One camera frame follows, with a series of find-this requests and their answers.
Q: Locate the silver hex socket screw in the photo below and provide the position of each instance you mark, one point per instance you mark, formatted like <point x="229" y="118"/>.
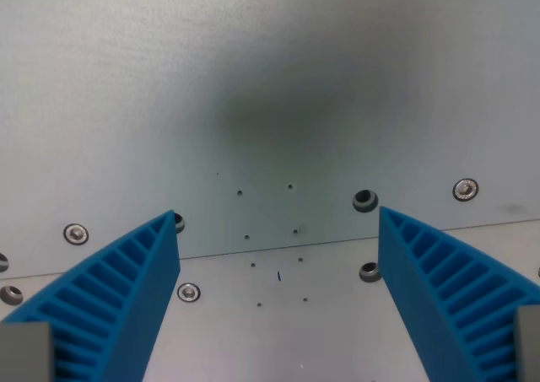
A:
<point x="188" y="292"/>
<point x="76" y="233"/>
<point x="466" y="189"/>

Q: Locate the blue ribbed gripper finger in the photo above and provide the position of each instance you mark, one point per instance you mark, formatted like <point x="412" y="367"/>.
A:
<point x="126" y="297"/>
<point x="439" y="297"/>

